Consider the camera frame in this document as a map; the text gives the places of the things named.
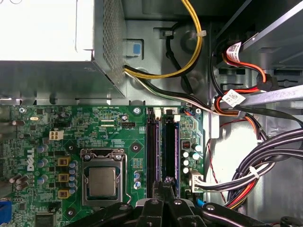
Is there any green motherboard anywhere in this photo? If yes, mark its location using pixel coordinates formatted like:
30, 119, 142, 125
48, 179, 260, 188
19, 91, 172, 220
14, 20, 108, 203
0, 105, 205, 227

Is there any metal locking lever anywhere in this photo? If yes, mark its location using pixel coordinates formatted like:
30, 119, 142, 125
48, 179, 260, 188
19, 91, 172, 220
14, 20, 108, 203
110, 151, 132, 207

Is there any black open PC case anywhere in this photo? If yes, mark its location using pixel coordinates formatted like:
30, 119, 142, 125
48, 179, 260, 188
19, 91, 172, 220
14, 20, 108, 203
0, 0, 303, 227

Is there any metal drive cage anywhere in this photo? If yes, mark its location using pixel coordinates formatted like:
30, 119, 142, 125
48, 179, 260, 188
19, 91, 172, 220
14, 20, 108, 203
238, 0, 303, 107

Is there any silver CPU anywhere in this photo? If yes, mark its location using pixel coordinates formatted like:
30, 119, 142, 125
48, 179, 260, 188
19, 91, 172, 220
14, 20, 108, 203
88, 166, 117, 197

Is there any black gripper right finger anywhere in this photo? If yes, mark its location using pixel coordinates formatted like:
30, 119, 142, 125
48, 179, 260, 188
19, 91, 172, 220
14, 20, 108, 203
164, 176, 270, 227

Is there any blue video port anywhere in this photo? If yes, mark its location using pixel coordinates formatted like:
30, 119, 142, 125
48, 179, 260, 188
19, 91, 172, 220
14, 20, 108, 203
0, 199, 13, 226

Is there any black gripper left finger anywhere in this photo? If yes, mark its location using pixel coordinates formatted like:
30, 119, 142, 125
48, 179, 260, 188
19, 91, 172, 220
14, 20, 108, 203
71, 181, 164, 227

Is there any yellow wire pair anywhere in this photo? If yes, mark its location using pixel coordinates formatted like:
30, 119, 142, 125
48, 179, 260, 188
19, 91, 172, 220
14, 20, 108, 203
122, 0, 204, 79

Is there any white black wire bundle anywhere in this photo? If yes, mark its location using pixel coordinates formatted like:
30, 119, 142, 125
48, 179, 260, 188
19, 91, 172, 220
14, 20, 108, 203
124, 69, 240, 117

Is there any white four pin socket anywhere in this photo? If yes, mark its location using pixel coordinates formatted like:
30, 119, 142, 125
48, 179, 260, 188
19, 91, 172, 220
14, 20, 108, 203
48, 129, 64, 141

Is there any thin red wire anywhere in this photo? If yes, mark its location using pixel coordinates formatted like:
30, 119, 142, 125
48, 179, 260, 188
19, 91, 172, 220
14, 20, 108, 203
205, 117, 247, 204

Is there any white board connector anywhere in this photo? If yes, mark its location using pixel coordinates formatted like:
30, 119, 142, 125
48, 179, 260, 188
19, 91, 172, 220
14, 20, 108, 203
188, 169, 205, 193

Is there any black cable bundle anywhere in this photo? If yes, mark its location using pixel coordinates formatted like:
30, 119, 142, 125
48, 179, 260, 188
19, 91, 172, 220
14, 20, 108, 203
227, 128, 303, 210

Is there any red orange power cable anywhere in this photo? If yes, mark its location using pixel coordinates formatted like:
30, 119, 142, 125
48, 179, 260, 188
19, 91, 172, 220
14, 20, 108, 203
222, 42, 273, 93

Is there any metal socket cover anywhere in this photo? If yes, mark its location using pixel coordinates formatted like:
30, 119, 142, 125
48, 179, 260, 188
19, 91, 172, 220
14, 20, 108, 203
81, 148, 124, 207

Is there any grey power supply unit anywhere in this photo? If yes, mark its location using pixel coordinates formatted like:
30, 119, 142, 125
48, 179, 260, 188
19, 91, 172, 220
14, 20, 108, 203
0, 0, 126, 100

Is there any CPU socket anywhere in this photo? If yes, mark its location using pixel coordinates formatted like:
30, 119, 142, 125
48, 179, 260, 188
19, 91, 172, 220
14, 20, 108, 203
80, 147, 125, 208

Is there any black RAM slot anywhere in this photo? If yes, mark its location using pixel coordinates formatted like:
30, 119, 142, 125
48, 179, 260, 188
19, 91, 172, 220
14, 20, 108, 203
164, 109, 175, 183
146, 107, 154, 199

